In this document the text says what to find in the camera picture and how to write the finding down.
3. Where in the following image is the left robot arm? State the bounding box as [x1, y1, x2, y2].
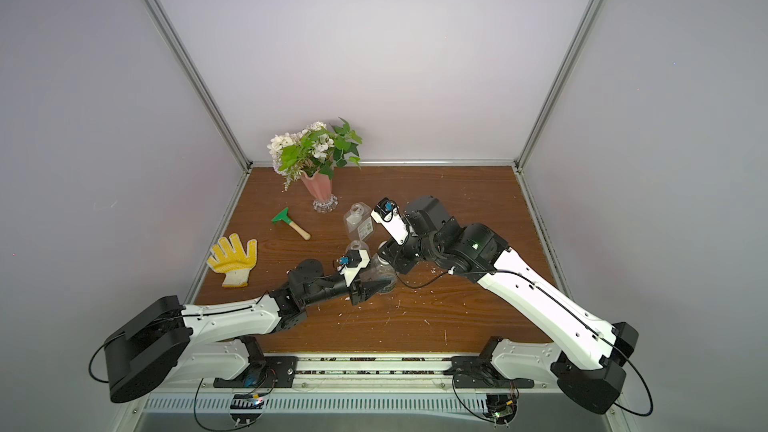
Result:
[103, 259, 396, 403]

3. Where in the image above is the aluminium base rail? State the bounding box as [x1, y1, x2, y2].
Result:
[128, 352, 622, 415]

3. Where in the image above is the round clear bottle middle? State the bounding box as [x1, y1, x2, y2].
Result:
[346, 240, 370, 254]

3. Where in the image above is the pink vase with flowers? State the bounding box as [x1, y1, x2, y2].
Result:
[267, 118, 363, 213]

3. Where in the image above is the yellow work glove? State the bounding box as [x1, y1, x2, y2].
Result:
[206, 233, 258, 289]

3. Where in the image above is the square clear bottle with label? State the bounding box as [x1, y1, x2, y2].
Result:
[344, 202, 374, 241]

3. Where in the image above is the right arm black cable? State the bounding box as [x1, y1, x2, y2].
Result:
[395, 266, 454, 290]

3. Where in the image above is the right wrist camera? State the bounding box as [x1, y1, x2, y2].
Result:
[371, 197, 410, 245]

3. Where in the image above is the round clear bottle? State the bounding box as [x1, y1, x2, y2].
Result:
[364, 254, 398, 285]
[346, 240, 370, 254]

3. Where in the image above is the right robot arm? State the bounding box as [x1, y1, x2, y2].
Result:
[372, 196, 639, 414]

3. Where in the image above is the green scraper wooden handle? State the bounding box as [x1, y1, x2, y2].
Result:
[271, 207, 311, 241]

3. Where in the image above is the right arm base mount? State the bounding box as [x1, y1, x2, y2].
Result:
[444, 356, 535, 389]

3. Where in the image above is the round clear bottle front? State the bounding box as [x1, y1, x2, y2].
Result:
[364, 254, 398, 285]

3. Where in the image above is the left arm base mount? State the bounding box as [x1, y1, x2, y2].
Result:
[213, 355, 298, 389]

